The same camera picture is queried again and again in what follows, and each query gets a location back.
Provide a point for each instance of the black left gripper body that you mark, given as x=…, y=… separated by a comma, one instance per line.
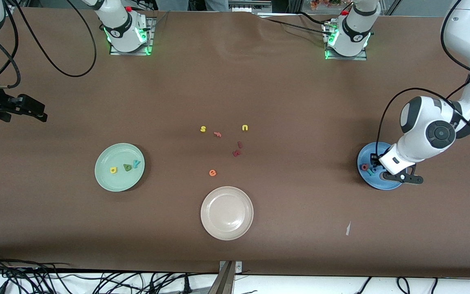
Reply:
x=374, y=159

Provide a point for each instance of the green foam letter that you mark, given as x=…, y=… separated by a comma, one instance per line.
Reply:
x=127, y=168

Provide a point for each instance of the teal foam letter y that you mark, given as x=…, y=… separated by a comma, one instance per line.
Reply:
x=137, y=163

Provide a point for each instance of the blue plate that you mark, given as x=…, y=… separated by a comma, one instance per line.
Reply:
x=371, y=148

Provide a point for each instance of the white paper scrap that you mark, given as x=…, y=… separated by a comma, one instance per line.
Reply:
x=348, y=228

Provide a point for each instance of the light green plate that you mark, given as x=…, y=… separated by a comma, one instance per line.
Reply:
x=119, y=183

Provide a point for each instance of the dark red foam letter k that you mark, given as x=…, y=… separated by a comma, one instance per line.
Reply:
x=236, y=153

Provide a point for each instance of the white panel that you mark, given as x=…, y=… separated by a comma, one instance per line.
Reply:
x=300, y=286

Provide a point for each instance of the beige plate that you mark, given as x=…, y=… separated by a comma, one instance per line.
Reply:
x=227, y=213

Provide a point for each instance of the brown table cover sheet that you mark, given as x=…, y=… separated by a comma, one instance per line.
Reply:
x=235, y=81

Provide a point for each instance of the artificial flowers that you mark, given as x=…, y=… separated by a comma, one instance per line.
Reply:
x=324, y=3

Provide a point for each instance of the person in blue jeans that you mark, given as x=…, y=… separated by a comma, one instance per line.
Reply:
x=174, y=4

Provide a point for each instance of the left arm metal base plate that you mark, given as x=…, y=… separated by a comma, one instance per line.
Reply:
x=363, y=57

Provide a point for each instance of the metal mounting bracket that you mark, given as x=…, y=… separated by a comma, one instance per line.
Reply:
x=238, y=267

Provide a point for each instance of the aluminium camera pole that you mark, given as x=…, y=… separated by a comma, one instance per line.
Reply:
x=222, y=281

